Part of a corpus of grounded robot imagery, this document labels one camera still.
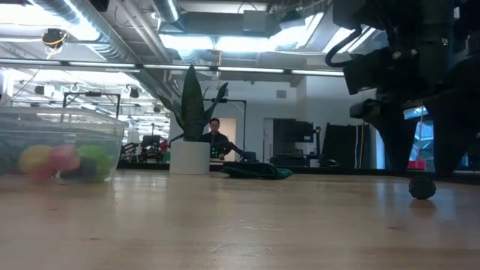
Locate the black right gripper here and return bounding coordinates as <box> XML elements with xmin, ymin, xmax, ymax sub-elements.
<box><xmin>349</xmin><ymin>44</ymin><xmax>480</xmax><ymax>179</ymax></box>

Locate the dark toy cherry green stem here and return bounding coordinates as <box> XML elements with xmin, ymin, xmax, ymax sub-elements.
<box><xmin>59</xmin><ymin>157</ymin><xmax>98</xmax><ymax>181</ymax></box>

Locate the clear plastic tupperware container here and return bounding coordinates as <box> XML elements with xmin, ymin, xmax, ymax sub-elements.
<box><xmin>0</xmin><ymin>106</ymin><xmax>127</xmax><ymax>184</ymax></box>

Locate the dark bumpy toy berry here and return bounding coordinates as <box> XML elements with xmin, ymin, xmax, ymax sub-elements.
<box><xmin>407</xmin><ymin>175</ymin><xmax>437</xmax><ymax>200</ymax></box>

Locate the black standing panel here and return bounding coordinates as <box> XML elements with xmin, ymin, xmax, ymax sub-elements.
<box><xmin>321</xmin><ymin>122</ymin><xmax>378</xmax><ymax>170</ymax></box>

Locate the black cabinet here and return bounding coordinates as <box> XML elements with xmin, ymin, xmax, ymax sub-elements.
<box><xmin>272</xmin><ymin>118</ymin><xmax>316</xmax><ymax>166</ymax></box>

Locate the dark green folded cloth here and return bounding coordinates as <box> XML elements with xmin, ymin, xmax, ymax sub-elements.
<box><xmin>219</xmin><ymin>160</ymin><xmax>294</xmax><ymax>181</ymax></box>

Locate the person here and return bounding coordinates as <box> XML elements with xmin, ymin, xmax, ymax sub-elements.
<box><xmin>198</xmin><ymin>117</ymin><xmax>245</xmax><ymax>161</ymax></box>

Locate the green snake plant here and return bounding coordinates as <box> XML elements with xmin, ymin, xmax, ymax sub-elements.
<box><xmin>159</xmin><ymin>64</ymin><xmax>229</xmax><ymax>143</ymax></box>

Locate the white round plant pot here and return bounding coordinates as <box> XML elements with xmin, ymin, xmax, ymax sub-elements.
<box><xmin>169</xmin><ymin>140</ymin><xmax>212</xmax><ymax>176</ymax></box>

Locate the green toy fruit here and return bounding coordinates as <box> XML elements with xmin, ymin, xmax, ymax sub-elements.
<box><xmin>76</xmin><ymin>144</ymin><xmax>114</xmax><ymax>183</ymax></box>

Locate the pink toy fruit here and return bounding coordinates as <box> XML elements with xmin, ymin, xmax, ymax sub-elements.
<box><xmin>48</xmin><ymin>145</ymin><xmax>82</xmax><ymax>173</ymax></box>

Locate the red toy fruit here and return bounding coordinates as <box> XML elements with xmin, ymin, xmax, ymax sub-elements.
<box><xmin>29</xmin><ymin>164</ymin><xmax>57</xmax><ymax>183</ymax></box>

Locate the yellow toy lemon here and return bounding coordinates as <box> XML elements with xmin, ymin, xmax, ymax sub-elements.
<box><xmin>17</xmin><ymin>144</ymin><xmax>53</xmax><ymax>174</ymax></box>

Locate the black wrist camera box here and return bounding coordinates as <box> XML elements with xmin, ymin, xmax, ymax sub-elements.
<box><xmin>343</xmin><ymin>55</ymin><xmax>380</xmax><ymax>95</ymax></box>

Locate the black camera cable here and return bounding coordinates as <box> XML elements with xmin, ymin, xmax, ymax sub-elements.
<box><xmin>325</xmin><ymin>26</ymin><xmax>364</xmax><ymax>69</ymax></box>

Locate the ceiling cable reel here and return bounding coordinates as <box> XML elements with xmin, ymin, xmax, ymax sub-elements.
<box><xmin>40</xmin><ymin>28</ymin><xmax>68</xmax><ymax>50</ymax></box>

